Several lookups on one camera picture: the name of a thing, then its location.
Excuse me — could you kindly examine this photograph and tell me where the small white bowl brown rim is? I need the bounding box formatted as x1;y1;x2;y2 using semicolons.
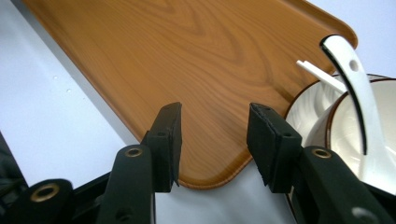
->
324;78;396;196

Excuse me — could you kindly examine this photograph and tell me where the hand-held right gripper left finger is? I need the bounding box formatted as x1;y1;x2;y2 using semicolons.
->
96;102;183;224

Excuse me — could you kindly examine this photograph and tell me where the large white bowl brown rim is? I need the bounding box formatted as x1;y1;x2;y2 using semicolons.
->
284;74;390;224

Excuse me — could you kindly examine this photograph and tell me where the plain white spoon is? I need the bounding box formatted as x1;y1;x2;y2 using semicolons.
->
295;60;348;94

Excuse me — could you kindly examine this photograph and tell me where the white spoon with black edge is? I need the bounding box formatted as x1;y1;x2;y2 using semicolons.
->
319;34;396;195

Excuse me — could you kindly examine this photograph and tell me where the brown wood-grain tray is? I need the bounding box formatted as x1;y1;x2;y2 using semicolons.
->
22;0;359;190

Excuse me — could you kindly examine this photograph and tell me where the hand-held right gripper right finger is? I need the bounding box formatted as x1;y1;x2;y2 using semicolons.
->
247;102;395;224

